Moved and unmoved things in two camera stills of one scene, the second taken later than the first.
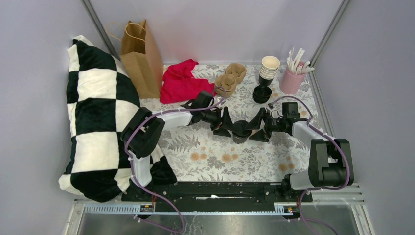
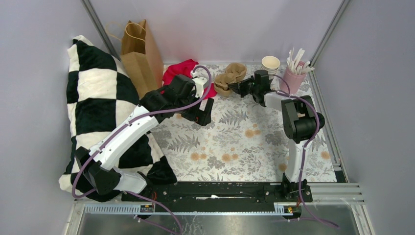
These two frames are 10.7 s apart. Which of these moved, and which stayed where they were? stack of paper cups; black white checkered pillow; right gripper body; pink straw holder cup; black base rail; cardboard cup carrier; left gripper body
Moved: right gripper body; left gripper body
Stayed: stack of paper cups; black white checkered pillow; black base rail; pink straw holder cup; cardboard cup carrier
